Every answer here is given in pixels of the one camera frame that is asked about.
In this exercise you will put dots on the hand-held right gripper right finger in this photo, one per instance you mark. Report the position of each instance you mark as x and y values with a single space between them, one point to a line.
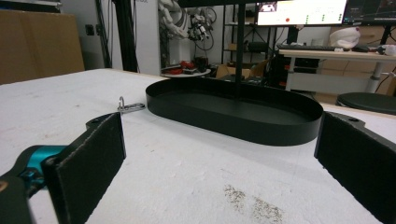
358 158

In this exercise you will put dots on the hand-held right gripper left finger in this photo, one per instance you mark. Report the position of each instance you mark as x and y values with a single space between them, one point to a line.
87 165

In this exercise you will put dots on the small metal carabiner clip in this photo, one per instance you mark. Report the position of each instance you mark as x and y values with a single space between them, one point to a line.
129 106

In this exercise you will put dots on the black oval tiered tray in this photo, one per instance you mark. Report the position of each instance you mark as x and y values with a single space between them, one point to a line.
236 115

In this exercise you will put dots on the black round stool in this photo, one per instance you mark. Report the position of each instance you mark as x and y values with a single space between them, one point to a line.
367 102

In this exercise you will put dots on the light wooden desk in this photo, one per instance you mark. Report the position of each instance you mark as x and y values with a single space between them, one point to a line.
339 67

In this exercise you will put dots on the white plush toy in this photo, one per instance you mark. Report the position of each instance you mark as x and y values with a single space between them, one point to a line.
345 37

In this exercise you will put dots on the black keyboard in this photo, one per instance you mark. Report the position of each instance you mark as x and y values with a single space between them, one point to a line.
306 48

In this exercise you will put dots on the brown cardboard sheet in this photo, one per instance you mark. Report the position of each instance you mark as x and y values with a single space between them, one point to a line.
37 43

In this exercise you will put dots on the round white side table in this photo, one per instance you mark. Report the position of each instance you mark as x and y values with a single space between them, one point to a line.
186 74

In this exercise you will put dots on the black metal stand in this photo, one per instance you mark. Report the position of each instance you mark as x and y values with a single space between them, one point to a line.
126 34

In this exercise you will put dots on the red tool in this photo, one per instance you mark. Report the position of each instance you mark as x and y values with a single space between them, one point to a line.
183 66

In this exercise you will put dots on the dark computer monitor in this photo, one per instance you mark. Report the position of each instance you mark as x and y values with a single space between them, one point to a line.
370 11

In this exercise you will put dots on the cardboard box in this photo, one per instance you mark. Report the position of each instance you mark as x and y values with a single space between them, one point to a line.
238 71

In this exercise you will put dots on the black metal shelf rack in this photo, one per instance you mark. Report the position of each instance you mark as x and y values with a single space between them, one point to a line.
249 34

